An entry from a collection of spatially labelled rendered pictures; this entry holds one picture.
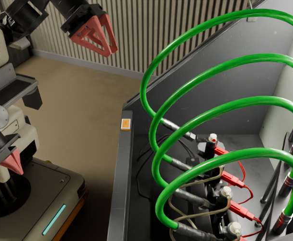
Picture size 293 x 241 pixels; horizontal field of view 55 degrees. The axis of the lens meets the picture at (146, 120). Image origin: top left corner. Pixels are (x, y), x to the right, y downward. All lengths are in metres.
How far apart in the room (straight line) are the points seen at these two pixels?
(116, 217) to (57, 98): 2.20
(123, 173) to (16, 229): 0.90
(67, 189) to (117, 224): 0.97
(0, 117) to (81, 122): 1.82
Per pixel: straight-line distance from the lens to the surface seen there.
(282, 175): 0.70
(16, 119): 1.24
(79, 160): 2.18
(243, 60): 0.50
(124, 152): 0.88
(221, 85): 1.01
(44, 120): 2.61
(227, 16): 0.55
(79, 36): 0.59
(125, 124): 0.96
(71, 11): 0.60
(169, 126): 0.67
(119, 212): 0.76
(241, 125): 1.15
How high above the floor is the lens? 1.59
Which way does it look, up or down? 40 degrees down
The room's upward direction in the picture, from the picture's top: straight up
